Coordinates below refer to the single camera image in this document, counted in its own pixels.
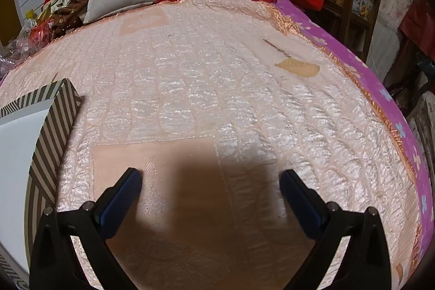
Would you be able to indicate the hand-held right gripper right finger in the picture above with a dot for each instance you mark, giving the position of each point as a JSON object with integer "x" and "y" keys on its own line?
{"x": 299, "y": 198}

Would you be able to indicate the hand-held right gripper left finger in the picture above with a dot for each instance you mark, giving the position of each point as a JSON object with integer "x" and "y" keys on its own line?
{"x": 120, "y": 201}

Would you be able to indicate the striped cardboard box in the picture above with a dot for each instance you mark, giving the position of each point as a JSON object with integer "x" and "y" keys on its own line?
{"x": 51, "y": 140}

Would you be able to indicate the grey patterned cloth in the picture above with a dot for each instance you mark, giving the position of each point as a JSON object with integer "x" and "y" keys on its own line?
{"x": 423, "y": 130}

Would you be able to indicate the purple floral bed sheet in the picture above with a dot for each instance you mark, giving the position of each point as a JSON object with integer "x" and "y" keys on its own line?
{"x": 356, "y": 62}

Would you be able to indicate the pink quilted bedspread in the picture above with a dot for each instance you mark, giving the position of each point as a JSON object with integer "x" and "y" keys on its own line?
{"x": 204, "y": 72}

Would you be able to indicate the pile of clear plastic bags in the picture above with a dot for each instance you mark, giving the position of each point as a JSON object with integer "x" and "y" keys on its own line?
{"x": 30, "y": 35}

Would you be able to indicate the wooden shelf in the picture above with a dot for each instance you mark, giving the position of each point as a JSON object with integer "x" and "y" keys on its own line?
{"x": 346, "y": 4}

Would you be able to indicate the colourful printed box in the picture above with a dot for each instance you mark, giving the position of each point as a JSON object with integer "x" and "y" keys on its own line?
{"x": 361, "y": 4}

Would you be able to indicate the yellow capped bottle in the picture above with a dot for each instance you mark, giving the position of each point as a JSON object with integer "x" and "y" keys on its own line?
{"x": 30, "y": 14}

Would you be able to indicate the brown wooden panel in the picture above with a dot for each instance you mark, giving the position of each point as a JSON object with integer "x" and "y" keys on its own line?
{"x": 8, "y": 21}

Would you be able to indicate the dark red cloth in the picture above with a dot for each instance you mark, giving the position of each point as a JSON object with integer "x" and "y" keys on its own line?
{"x": 418, "y": 18}

